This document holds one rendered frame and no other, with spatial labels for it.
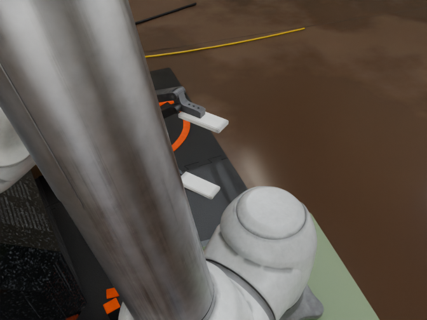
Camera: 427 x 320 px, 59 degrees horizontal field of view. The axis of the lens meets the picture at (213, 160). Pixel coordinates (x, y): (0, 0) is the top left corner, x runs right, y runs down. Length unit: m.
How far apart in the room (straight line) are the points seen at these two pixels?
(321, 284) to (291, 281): 0.24
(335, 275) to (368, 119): 2.04
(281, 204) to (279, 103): 2.22
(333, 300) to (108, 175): 0.62
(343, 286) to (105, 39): 0.70
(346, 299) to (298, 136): 1.78
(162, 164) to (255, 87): 2.64
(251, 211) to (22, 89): 0.39
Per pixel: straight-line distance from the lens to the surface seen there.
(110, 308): 1.72
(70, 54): 0.22
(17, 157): 0.63
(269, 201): 0.58
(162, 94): 0.57
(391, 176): 2.42
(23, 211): 1.31
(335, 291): 0.83
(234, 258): 0.57
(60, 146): 0.26
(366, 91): 3.08
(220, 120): 0.55
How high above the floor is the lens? 1.59
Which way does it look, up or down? 44 degrees down
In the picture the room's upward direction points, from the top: straight up
